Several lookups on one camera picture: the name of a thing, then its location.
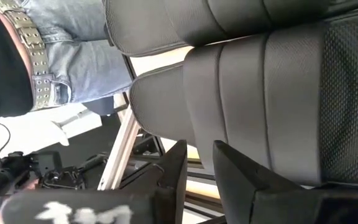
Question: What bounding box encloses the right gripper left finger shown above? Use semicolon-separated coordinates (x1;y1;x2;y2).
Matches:
119;139;188;224

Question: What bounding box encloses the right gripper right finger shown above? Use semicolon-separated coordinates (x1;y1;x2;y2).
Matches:
213;139;304;224

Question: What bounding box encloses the silver aluminium profile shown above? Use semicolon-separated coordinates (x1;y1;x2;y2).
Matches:
97;105;143;191

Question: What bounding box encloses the person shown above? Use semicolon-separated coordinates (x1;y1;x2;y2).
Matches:
0;0;134;121

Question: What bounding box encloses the black device with cable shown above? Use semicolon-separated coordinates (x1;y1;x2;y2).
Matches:
0;121;86;214

